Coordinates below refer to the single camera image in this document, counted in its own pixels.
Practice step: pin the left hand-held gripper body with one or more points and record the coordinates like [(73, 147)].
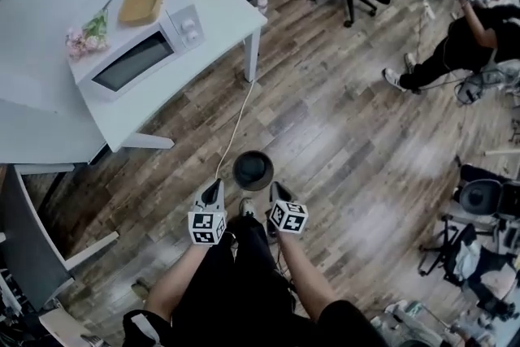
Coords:
[(205, 225)]

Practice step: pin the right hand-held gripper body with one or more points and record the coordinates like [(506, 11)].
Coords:
[(290, 217)]

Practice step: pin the black mesh waste bin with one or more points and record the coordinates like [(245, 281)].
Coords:
[(252, 168)]

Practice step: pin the person's right forearm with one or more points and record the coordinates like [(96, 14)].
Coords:
[(304, 276)]

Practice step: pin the person's left forearm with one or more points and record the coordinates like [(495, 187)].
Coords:
[(174, 284)]

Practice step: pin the person's right shoe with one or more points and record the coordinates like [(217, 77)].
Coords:
[(247, 207)]

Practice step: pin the person's black trousers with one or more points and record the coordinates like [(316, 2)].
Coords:
[(235, 288)]

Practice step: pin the brown shoe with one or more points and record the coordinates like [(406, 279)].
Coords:
[(140, 288)]

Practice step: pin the person's black shirt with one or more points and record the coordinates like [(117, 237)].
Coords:
[(349, 325)]

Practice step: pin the dark grey table white legs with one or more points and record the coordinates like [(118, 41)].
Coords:
[(28, 239)]

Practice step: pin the white microwave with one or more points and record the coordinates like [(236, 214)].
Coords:
[(142, 53)]

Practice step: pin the white cabinet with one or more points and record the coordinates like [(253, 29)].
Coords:
[(40, 134)]

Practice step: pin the pink flower bunch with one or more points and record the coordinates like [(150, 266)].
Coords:
[(83, 42)]

